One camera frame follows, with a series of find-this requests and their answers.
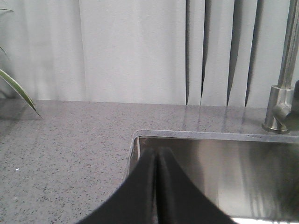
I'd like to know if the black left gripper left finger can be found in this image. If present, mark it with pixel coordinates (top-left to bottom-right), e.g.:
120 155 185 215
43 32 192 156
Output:
80 149 157 224

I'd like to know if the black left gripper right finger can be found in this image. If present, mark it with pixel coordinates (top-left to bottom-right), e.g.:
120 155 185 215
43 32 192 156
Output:
156 148 235 224

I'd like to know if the stainless steel sink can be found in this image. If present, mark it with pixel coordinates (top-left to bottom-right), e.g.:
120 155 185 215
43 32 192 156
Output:
125 130 299 224

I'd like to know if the steel kitchen faucet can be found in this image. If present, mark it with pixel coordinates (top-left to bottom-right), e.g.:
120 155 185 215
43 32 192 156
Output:
262 0 299 134

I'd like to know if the white pleated curtain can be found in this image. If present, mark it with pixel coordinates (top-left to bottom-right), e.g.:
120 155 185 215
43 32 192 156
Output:
0 0 290 108

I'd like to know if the green potted plant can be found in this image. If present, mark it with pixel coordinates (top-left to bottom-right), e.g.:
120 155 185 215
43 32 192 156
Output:
0 8 43 119

